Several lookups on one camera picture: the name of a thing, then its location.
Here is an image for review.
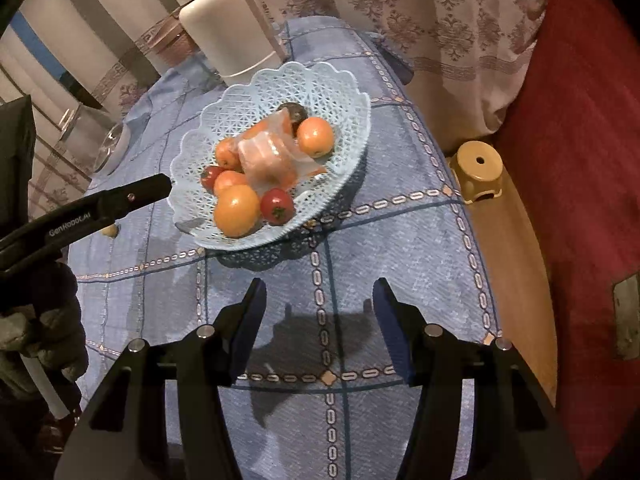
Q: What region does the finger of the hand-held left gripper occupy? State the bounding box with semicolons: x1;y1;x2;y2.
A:
94;174;173;219

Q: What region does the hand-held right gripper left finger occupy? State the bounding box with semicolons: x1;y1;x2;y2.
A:
52;278;267;480

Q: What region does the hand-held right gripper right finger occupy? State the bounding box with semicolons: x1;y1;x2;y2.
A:
372;278;583;480

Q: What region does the red tomato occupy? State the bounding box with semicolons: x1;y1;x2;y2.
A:
200;165;224;192
260;188;295;226

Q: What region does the orange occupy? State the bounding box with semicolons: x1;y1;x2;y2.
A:
296;116;335;158
213;170;249;196
215;137;243;170
213;184;262;239

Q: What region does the dark avocado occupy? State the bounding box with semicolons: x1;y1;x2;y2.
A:
276;102;308;133

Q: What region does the pale blue lattice plastic basket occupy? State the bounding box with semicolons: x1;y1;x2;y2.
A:
169;61;372;251

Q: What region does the person's left hand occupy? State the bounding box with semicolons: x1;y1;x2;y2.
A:
0;262;90;401

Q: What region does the clear glass jar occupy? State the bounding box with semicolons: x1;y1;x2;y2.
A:
56;102;132;177

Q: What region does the blue checked tablecloth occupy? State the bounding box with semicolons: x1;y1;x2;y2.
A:
65;15;503;480

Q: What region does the clear plastic bag of carrots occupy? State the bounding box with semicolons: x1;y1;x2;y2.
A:
235;112;328;198

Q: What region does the white plastic stick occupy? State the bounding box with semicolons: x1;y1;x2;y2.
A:
24;354;69;419

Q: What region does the yellow plastic stool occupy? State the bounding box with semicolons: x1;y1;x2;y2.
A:
446;141;503;204

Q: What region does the red sofa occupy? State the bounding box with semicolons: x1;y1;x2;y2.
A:
495;0;640;480

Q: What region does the beige patterned cloth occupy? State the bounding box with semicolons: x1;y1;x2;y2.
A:
270;0;553;142

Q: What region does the white jug with handle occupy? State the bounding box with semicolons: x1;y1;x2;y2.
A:
179;0;287;77

